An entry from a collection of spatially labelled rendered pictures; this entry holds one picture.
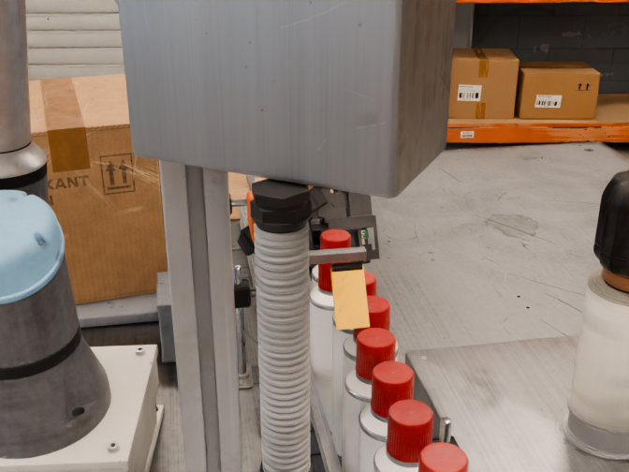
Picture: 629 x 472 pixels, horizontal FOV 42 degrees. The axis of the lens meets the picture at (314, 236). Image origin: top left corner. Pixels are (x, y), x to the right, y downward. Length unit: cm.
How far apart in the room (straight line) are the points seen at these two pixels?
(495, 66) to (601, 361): 368
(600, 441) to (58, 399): 55
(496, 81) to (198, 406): 397
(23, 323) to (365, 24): 50
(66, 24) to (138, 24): 468
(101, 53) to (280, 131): 471
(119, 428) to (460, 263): 72
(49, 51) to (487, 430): 453
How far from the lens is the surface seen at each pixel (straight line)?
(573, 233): 157
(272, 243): 45
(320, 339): 85
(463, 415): 96
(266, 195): 44
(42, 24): 519
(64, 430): 87
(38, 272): 80
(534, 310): 129
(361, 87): 42
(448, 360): 105
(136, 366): 97
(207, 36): 45
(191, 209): 57
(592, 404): 90
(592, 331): 87
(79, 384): 87
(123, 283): 126
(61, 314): 83
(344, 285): 73
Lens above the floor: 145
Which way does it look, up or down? 25 degrees down
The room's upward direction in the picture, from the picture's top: straight up
